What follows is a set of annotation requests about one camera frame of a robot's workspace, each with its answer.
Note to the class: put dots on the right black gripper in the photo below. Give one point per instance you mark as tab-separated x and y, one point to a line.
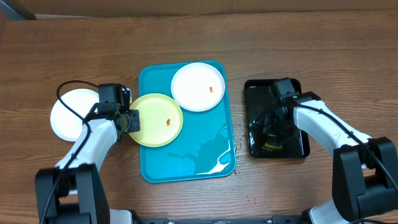
272	130

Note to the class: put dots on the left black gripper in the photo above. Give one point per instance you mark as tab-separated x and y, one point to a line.
135	126

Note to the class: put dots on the yellow green sponge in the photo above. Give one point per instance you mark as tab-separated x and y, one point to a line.
272	147

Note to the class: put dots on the yellow plate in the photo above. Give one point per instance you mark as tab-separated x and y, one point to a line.
160	119

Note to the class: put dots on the white plate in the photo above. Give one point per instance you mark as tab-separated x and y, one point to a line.
198	87
64	123

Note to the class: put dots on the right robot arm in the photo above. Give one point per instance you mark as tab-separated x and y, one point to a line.
364	180

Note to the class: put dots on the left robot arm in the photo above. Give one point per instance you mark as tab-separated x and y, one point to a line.
72	191

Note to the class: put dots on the black tray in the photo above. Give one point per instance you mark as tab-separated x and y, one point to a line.
261	95

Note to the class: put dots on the teal plastic tray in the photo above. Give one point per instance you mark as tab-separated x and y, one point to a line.
203	149

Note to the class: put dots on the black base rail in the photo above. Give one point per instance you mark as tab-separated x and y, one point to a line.
217	220

